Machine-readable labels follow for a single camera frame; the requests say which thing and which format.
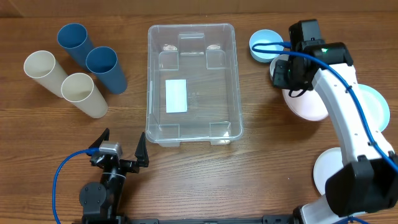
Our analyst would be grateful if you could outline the light blue plate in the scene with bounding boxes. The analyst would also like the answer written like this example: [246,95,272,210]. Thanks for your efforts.
[358,84,391,131]

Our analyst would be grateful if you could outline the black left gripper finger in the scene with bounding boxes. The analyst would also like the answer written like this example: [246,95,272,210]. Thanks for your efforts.
[134,132,149,167]
[88,128,110,149]

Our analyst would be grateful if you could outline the pink bowl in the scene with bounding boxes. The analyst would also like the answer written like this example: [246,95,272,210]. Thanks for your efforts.
[269,54,289,78]

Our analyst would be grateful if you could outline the light blue bowl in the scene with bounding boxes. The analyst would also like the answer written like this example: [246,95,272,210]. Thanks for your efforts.
[249,29,283,63]

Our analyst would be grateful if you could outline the blue cable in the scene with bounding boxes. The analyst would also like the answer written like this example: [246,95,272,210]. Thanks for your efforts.
[251,42,398,174]
[52,147,101,224]

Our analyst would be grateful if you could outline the right blue cable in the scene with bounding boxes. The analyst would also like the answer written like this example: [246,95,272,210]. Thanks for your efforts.
[251,42,398,174]

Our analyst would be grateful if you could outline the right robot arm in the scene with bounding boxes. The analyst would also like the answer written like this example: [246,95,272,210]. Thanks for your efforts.
[272,40,397,223]

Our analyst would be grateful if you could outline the dark blue cup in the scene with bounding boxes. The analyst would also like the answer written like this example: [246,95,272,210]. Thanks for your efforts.
[86,46,127,95]
[57,23,94,72]

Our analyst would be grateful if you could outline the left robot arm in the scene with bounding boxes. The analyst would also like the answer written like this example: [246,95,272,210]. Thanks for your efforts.
[79,128,149,223]

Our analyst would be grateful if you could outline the beige cup front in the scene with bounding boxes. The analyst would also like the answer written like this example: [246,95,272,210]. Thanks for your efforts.
[61,73,108,118]

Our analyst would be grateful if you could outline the beige cup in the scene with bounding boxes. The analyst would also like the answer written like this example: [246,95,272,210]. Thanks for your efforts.
[24,50,68,98]
[61,73,108,118]

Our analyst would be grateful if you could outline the dark blue cup front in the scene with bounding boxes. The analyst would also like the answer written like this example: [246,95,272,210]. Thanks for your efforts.
[86,46,127,95]

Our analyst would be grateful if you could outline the white pink plate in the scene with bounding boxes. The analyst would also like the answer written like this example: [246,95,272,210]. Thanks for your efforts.
[282,90,328,121]

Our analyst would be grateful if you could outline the dark blue cup rear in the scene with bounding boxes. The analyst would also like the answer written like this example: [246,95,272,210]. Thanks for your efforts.
[57,23,94,72]

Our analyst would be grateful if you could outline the grey white plate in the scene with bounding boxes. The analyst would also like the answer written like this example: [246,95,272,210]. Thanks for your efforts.
[313,147,343,195]

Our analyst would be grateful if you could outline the beige cup left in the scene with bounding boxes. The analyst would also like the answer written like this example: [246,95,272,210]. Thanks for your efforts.
[24,50,68,98]

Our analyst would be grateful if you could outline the clear plastic storage bin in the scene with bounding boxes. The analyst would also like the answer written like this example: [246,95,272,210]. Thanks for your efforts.
[146,23,244,147]

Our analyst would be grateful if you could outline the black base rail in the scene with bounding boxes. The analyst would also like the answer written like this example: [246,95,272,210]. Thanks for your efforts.
[129,215,300,224]

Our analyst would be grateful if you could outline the left blue cable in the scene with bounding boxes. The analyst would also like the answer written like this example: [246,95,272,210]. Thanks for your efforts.
[52,147,101,224]

